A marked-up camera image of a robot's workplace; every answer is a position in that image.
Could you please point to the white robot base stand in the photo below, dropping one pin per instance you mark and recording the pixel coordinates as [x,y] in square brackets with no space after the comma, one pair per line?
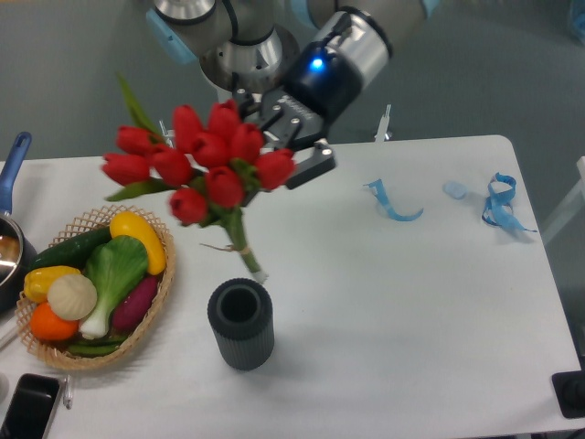
[259,65]

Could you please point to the blue handled saucepan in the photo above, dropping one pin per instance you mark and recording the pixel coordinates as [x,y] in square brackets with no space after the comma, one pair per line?
[16,251]

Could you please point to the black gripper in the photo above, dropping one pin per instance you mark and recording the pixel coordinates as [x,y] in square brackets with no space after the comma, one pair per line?
[300,109]

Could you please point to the yellow bell pepper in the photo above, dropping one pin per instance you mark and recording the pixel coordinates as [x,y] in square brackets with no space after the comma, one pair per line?
[38,281]

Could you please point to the small blue cap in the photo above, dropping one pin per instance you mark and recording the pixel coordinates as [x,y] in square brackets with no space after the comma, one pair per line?
[455,190]

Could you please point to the black smartphone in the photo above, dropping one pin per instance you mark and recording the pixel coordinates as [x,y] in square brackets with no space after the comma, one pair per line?
[32,407]

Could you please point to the red tulip bouquet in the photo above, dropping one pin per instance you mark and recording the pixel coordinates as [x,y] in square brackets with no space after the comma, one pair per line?
[208,168]

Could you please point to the orange fruit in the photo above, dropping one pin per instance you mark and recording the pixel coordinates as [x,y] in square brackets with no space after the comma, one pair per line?
[47,326]

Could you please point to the purple sweet potato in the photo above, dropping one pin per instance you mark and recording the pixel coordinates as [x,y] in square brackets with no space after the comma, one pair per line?
[131,311]

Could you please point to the green bok choy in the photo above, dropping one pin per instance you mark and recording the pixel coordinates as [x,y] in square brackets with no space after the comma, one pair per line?
[114,268]

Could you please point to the green pea pods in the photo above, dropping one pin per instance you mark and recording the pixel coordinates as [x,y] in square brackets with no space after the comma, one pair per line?
[95,348]

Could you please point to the dark grey ribbed vase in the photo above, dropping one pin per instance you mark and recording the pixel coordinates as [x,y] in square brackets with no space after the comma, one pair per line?
[240,313]

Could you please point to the black device at edge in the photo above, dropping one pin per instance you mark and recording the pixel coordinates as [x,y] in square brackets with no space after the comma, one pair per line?
[569,389]

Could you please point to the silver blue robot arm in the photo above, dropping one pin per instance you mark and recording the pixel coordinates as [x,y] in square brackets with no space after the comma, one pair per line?
[208,23]

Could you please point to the yellow squash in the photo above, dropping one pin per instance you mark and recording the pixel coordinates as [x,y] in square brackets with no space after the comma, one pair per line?
[128,223]

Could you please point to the silver metal clip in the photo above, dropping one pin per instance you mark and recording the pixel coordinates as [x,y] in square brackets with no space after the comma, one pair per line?
[67,396]

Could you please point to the tangled blue ribbon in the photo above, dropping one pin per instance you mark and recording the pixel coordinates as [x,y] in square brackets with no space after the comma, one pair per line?
[498,210]

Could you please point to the blue ribbon strip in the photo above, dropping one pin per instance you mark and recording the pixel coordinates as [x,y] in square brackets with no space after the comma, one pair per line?
[378,190]

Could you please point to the green cucumber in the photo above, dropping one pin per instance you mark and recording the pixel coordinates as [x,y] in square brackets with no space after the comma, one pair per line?
[72,252]

